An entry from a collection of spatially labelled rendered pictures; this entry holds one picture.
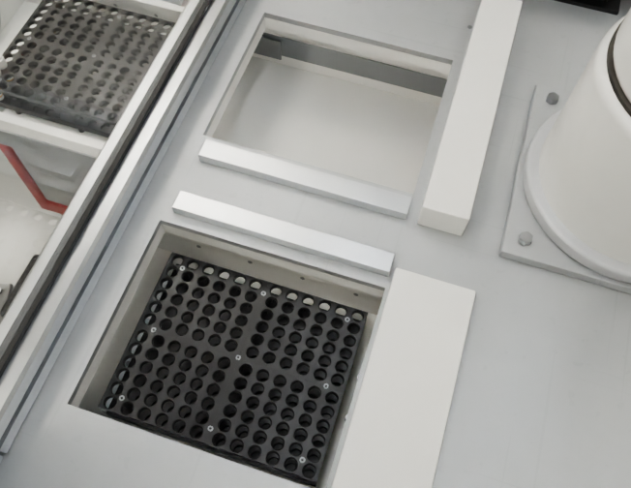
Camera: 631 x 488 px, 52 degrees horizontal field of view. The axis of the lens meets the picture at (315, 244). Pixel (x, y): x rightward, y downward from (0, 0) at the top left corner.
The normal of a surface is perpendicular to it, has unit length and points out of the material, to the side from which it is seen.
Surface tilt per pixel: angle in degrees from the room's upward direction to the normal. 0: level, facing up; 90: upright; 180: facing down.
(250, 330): 0
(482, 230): 0
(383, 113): 0
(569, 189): 90
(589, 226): 90
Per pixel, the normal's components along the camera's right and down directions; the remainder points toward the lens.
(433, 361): 0.02, -0.46
